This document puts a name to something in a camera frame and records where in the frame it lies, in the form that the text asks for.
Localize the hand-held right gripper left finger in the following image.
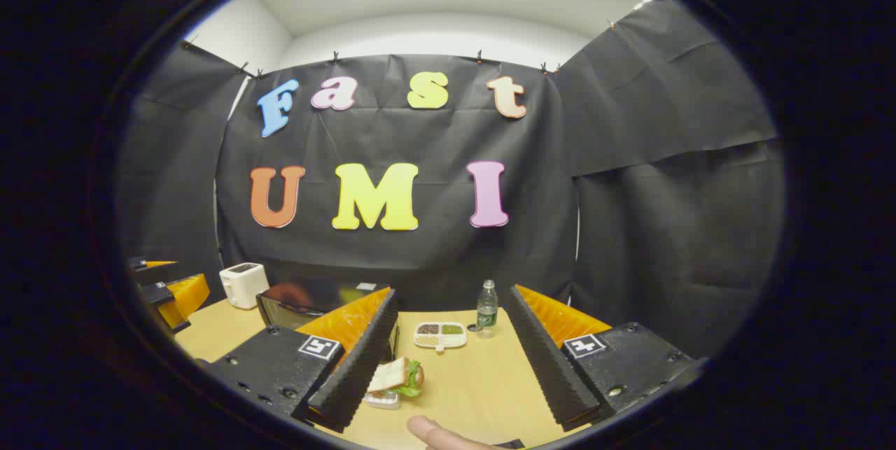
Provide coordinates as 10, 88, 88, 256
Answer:
206, 287, 399, 434

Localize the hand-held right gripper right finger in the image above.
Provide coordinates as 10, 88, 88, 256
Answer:
508, 285, 702, 433

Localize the lettuce sandwich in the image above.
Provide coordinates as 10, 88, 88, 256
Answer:
367, 357, 426, 399

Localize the black electric oven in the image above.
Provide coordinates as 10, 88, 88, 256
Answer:
255, 281, 401, 364

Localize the white toaster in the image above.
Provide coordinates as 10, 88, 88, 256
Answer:
219, 262, 270, 310

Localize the clear plastic water bottle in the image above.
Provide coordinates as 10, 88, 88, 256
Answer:
476, 280, 500, 339

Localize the white divided dish with beans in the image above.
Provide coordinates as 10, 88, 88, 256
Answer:
413, 322, 468, 353

